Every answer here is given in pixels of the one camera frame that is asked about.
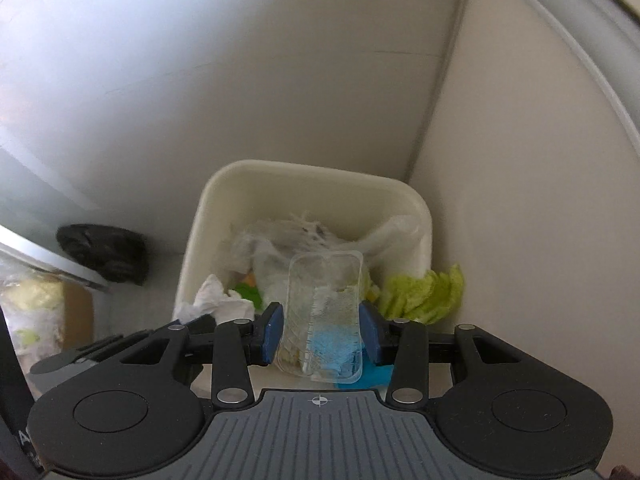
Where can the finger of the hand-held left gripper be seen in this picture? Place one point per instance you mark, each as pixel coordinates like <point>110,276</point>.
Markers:
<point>75,355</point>

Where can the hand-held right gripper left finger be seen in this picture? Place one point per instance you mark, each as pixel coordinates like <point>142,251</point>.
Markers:
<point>274,332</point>

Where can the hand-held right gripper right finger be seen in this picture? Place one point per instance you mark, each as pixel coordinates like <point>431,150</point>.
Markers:
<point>370,332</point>

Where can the blue plastic cup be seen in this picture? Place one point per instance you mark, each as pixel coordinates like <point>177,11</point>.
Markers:
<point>372,377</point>

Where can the clear plastic tray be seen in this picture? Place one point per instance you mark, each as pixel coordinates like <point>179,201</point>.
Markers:
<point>325,300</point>

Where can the white tissue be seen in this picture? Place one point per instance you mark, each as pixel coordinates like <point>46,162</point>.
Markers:
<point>220,300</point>

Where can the green cabbage leaf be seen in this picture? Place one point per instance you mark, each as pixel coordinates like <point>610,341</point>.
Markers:
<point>425,295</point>

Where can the clear plastic bag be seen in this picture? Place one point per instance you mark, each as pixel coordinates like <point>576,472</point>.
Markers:
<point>265,252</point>

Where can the beige plastic trash bin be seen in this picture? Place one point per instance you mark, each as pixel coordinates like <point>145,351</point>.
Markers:
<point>300,190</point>

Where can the brown cardboard box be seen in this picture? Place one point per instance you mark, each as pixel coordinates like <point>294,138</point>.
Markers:
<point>80,310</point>

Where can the green plastic scrap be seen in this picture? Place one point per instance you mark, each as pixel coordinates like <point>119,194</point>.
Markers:
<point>247,292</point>

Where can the plastic bag of vegetables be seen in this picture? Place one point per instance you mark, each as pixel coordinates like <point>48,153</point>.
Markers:
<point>30,305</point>

